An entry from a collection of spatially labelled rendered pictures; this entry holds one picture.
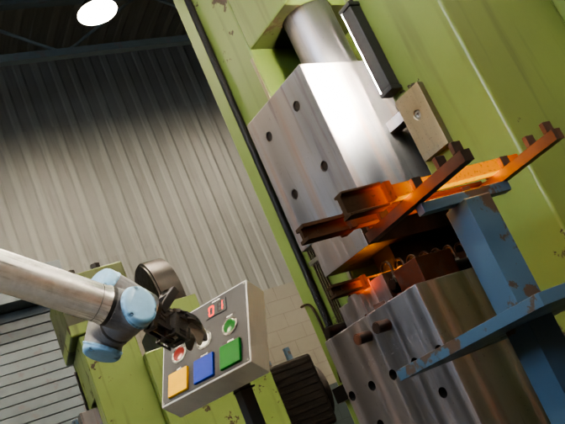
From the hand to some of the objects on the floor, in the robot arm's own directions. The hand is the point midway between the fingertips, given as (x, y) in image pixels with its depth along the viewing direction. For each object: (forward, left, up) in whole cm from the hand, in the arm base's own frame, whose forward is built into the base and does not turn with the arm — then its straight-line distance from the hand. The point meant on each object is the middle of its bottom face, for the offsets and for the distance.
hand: (203, 336), depth 218 cm
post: (+19, +14, -107) cm, 110 cm away
